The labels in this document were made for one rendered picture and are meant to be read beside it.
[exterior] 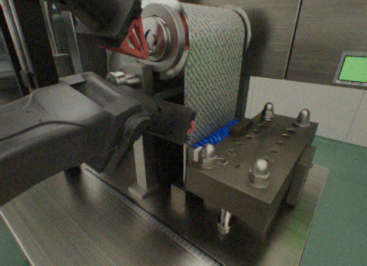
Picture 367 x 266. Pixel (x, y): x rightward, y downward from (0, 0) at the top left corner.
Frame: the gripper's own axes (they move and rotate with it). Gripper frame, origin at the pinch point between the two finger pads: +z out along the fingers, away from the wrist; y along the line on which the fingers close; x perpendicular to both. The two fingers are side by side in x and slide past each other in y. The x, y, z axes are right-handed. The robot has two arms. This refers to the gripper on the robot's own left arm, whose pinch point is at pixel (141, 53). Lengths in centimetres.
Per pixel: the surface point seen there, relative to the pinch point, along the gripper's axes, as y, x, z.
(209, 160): 15.2, -12.8, 12.0
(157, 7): 1.2, 7.5, -2.1
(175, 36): 5.5, 4.1, 0.4
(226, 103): 8.3, 3.4, 25.3
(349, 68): 31.0, 19.3, 28.7
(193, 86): 7.3, -0.4, 8.9
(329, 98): 29, 116, 252
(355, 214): 71, -2, 189
